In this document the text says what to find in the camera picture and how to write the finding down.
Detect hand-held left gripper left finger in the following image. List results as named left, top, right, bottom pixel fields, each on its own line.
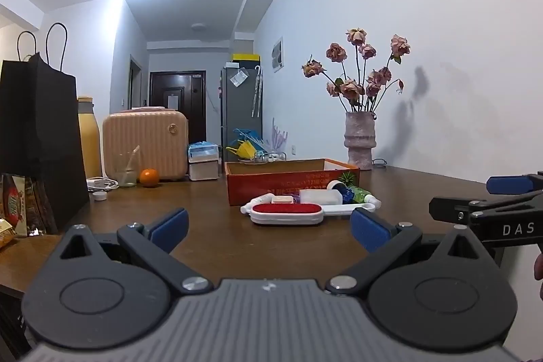
left=42, top=208, right=213, bottom=296

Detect dark brown door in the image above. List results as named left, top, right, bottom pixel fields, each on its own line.
left=149, top=70, right=207, bottom=153

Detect yellow thermos bottle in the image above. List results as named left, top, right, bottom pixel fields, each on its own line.
left=77, top=96, right=103, bottom=179

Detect red and white lint brush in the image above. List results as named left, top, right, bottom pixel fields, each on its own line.
left=250, top=202, right=379, bottom=226

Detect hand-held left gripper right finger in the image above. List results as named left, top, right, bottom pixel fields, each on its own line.
left=326, top=208, right=497, bottom=297

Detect black paper bag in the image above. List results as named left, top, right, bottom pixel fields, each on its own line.
left=0, top=23, right=91, bottom=235

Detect translucent white plastic container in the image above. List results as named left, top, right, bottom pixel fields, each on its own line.
left=299, top=189, right=343, bottom=206

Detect person's right hand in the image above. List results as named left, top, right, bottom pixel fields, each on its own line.
left=533, top=254, right=543, bottom=295

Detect hanging clear umbrella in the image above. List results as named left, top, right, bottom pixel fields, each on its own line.
left=251, top=65, right=264, bottom=119

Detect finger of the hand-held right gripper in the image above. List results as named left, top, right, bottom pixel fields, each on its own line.
left=486, top=172, right=543, bottom=195
left=429, top=189, right=543, bottom=225

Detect framed wall picture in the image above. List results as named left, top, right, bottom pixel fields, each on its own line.
left=271, top=36, right=284, bottom=73

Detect purple plastic hangers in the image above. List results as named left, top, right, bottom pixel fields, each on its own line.
left=271, top=118, right=289, bottom=153

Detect clear measuring cup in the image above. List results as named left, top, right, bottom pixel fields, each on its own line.
left=111, top=146, right=142, bottom=188

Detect orange cardboard box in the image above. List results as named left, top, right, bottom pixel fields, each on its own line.
left=224, top=157, right=361, bottom=207

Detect blue folding rack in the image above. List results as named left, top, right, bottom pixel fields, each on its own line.
left=232, top=128, right=264, bottom=151

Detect dried pink roses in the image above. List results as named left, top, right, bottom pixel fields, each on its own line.
left=302, top=28, right=411, bottom=113

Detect yellow plastic dustpan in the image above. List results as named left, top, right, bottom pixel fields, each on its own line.
left=226, top=140, right=257, bottom=160

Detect green plastic bottle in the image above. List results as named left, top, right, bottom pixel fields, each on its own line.
left=351, top=186, right=376, bottom=204

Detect blue tissue pack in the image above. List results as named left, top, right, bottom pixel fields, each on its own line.
left=188, top=141, right=220, bottom=164

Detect orange fruit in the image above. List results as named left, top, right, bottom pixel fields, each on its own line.
left=139, top=168, right=160, bottom=188

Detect yellow snack packet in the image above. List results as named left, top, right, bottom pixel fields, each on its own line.
left=0, top=218, right=18, bottom=250

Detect grey fridge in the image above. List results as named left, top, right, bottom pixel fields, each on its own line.
left=221, top=66, right=264, bottom=151

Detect wire trolley rack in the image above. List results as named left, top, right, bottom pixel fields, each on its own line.
left=257, top=150, right=289, bottom=164

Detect brown printed snack packet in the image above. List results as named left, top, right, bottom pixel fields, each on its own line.
left=0, top=173, right=58, bottom=237

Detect pink textured vase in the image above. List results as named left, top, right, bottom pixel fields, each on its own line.
left=344, top=112, right=377, bottom=171

